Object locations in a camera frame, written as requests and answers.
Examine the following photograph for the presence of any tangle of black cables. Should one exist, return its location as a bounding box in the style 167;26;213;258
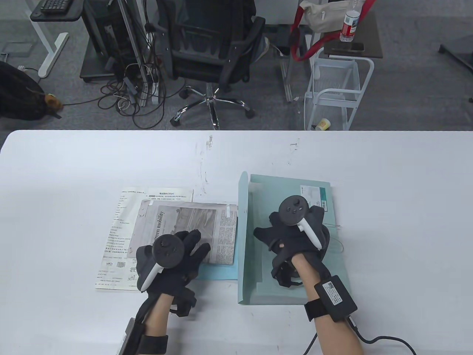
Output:
98;63;183;129

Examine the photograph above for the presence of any silver aluminium profile post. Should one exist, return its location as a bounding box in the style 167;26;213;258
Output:
280;59;294;102

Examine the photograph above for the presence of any black wrist camera block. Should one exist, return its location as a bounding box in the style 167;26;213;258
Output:
170;288;197;317
272;259;303;288

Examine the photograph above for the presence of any black floor box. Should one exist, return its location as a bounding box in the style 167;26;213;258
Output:
275;25;292;56

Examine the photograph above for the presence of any black computer tower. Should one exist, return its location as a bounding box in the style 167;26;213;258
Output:
82;0;128;63

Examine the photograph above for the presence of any black stand base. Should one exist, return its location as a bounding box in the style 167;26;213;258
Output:
439;35;473;74

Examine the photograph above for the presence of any black and white handheld controller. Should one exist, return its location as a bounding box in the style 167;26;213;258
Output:
140;234;185;293
279;196;322;252

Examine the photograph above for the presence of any black labelled wrist box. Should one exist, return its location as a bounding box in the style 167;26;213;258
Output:
118;317;139;355
314;275;358;323

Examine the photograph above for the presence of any black rolling stand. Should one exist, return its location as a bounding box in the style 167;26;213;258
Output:
80;48;122;82

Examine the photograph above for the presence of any grey newspaper document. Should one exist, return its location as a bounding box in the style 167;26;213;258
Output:
127;200;239;266

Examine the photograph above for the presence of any light green accordion folder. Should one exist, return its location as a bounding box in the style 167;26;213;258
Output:
236;171;352;305

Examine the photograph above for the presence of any white printed test paper document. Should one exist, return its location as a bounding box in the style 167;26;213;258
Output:
95;187;194;291

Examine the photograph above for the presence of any grey floor outlet plate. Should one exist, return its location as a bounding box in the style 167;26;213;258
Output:
0;41;35;57

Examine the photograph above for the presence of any black office chair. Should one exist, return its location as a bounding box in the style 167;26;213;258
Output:
155;0;266;128

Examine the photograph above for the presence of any dark brown side table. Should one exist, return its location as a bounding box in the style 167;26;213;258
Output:
323;9;384;59

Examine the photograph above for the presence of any clear water bottle red label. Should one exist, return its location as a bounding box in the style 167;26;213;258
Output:
340;0;364;42

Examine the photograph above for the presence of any black wrist strap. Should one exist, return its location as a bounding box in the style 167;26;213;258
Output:
304;301;326;321
139;335;169;355

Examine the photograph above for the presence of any black keyboard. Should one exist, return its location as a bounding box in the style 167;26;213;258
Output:
40;0;72;14

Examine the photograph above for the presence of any person's right forearm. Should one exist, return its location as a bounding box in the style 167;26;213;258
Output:
292;255;364;355

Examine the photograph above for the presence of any black backpack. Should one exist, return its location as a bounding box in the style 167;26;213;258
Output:
0;61;61;121

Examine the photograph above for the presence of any beige bag with red strap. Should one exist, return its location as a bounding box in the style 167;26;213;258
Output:
290;0;377;61

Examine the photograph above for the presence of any black braided cable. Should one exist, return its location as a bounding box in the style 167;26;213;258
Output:
135;296;156;326
303;314;418;355

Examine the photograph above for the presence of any person's left hand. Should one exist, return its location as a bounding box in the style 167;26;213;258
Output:
136;229;211;297

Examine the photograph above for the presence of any black desk with white legs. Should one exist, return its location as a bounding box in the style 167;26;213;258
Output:
24;0;85;78

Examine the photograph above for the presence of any silver aluminium frame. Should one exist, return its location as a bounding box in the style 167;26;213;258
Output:
118;0;165;108

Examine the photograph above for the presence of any person's right hand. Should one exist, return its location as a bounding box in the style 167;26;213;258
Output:
253;206;331;262

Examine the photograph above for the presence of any white wire basket cart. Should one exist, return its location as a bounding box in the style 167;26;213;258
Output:
304;55;375;131

